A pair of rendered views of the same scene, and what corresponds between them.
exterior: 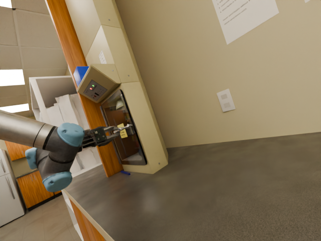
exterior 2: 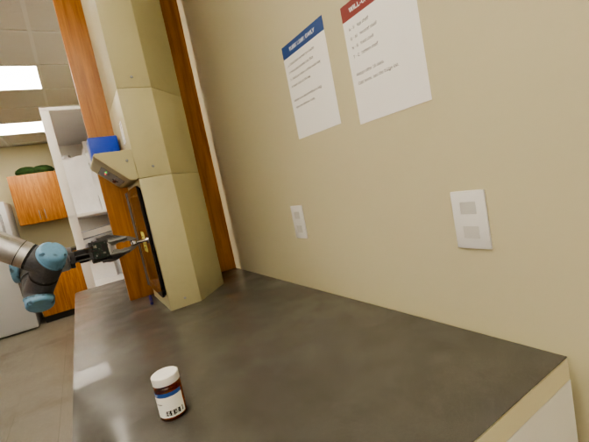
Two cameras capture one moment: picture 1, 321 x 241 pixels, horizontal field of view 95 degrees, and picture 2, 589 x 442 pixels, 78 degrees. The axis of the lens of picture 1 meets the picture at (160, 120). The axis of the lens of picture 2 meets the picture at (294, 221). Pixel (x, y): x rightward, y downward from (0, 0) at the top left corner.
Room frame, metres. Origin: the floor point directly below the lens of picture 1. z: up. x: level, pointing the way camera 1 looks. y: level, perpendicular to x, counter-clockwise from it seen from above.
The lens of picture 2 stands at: (-0.41, -0.59, 1.30)
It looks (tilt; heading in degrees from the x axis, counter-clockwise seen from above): 6 degrees down; 11
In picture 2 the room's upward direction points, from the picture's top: 11 degrees counter-clockwise
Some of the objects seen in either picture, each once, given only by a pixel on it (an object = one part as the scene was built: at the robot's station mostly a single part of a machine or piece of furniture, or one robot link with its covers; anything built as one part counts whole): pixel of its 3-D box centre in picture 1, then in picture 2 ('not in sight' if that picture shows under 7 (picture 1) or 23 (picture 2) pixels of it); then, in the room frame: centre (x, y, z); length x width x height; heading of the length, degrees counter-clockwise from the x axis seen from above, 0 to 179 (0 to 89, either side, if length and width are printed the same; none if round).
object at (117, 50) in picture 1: (132, 104); (171, 199); (0.92, 0.13, 1.33); 0.32 x 0.25 x 0.77; 41
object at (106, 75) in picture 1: (96, 87); (112, 172); (0.80, 0.27, 1.46); 0.32 x 0.11 x 0.10; 41
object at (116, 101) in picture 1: (120, 131); (144, 240); (0.83, 0.23, 1.19); 0.30 x 0.01 x 0.40; 41
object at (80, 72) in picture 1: (86, 77); (103, 151); (0.87, 0.33, 1.56); 0.10 x 0.10 x 0.09; 41
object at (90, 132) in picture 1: (90, 139); (89, 253); (0.65, 0.32, 1.20); 0.12 x 0.09 x 0.08; 131
